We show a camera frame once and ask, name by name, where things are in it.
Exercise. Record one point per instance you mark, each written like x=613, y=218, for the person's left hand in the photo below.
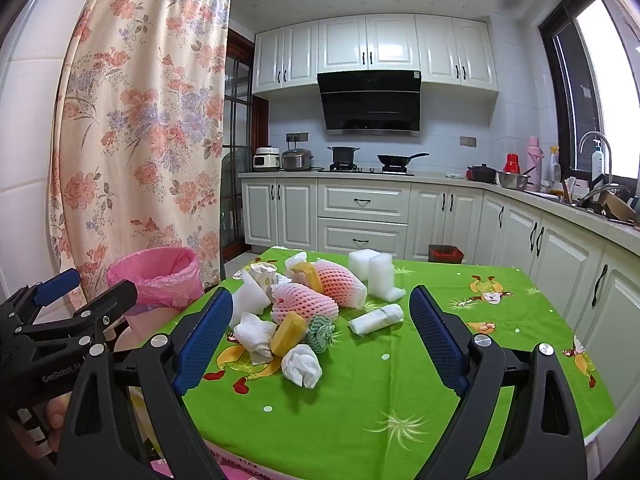
x=57, y=420

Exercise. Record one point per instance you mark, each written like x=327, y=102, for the black cooking pot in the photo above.
x=343, y=155

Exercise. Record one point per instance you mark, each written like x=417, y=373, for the gas stove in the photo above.
x=367, y=170

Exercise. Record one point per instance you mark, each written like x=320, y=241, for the white paper scrap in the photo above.
x=296, y=261

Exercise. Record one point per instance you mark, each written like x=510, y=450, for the steel pressure cooker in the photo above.
x=297, y=160

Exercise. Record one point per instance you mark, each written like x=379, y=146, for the white tissue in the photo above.
x=252, y=335
x=302, y=365

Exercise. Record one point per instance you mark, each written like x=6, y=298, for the white foam piece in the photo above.
x=390, y=294

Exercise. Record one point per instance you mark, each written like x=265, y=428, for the wall socket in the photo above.
x=467, y=142
x=297, y=137

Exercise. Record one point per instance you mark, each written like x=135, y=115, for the steel faucet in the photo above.
x=582, y=142

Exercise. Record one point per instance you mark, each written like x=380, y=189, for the brown cardboard piece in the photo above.
x=620, y=207

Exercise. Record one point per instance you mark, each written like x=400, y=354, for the spray bottle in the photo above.
x=552, y=167

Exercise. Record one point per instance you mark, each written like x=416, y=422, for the white rice cooker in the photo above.
x=266, y=160

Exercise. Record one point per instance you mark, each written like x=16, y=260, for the grey kitchen countertop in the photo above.
x=430, y=177

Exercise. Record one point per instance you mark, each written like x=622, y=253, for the white soap bottle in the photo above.
x=597, y=160

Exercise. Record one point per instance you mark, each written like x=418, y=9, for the white plastic bag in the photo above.
x=375, y=319

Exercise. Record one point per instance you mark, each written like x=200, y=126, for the pink thermos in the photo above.
x=533, y=155

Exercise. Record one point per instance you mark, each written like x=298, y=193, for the large pink foam net sleeve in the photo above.
x=335, y=280

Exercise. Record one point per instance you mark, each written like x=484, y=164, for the white foam block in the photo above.
x=360, y=264
x=382, y=272

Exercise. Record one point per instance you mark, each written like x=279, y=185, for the dark framed window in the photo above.
x=565, y=85

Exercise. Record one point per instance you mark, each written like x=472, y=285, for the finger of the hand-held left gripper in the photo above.
x=57, y=285
x=107, y=305

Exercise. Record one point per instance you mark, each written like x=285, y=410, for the small red floor bin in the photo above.
x=445, y=254

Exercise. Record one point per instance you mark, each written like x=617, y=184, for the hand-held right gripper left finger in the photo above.
x=205, y=340

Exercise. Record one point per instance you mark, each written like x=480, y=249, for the white bin with pink bag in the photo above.
x=165, y=285

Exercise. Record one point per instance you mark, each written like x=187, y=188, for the glass panel door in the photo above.
x=240, y=120

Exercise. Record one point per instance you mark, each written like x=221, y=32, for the red kettle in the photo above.
x=511, y=164

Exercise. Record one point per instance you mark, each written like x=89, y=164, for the white cabinets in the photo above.
x=390, y=40
x=365, y=205

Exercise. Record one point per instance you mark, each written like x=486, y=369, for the white upper cabinets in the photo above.
x=390, y=40

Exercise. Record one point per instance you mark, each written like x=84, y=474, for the small pink foam net sleeve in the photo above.
x=300, y=300

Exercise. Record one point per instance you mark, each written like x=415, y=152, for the yellow sponge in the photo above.
x=287, y=335
x=307, y=275

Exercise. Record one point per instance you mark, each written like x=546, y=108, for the black range hood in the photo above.
x=370, y=105

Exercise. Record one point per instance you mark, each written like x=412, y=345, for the steel bowl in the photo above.
x=512, y=180

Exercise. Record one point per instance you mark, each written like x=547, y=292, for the crushed printed paper cup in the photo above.
x=262, y=275

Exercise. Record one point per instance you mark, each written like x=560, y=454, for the black frying pan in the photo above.
x=395, y=161

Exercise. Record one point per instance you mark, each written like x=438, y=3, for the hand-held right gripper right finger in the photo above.
x=437, y=340

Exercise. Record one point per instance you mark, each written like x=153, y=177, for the dark casserole pot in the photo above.
x=481, y=174

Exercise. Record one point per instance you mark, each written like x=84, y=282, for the white lower cabinets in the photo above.
x=365, y=205

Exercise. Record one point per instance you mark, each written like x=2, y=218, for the green printed tablecloth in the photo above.
x=350, y=400

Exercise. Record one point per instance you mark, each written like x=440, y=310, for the floral curtain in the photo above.
x=140, y=110

